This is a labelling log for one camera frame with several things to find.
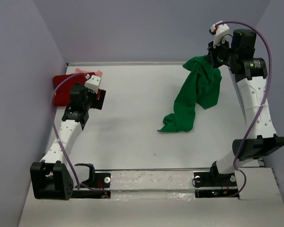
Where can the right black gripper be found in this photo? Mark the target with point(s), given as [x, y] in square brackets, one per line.
[212, 51]

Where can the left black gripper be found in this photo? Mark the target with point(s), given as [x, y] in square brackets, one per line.
[99, 102]

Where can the green t shirt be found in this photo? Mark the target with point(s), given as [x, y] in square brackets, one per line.
[201, 87]

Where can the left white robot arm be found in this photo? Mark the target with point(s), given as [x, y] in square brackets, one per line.
[54, 176]

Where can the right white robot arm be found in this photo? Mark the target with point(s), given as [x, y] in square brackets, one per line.
[251, 78]

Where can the pink folded t shirt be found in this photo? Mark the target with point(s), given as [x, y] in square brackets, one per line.
[97, 73]

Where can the red folded t shirt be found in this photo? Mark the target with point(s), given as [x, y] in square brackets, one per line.
[62, 95]

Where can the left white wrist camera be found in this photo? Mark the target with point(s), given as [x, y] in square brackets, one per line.
[93, 83]

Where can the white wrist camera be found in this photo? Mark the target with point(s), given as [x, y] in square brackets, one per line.
[220, 31]
[93, 83]

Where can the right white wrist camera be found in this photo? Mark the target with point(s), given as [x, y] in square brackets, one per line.
[220, 31]

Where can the aluminium table rail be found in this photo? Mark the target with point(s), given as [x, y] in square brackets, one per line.
[124, 63]

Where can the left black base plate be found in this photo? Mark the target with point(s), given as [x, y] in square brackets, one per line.
[97, 189]

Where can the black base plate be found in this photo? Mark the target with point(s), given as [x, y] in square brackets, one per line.
[206, 187]
[97, 189]

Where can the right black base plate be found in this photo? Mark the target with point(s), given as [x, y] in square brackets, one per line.
[206, 187]

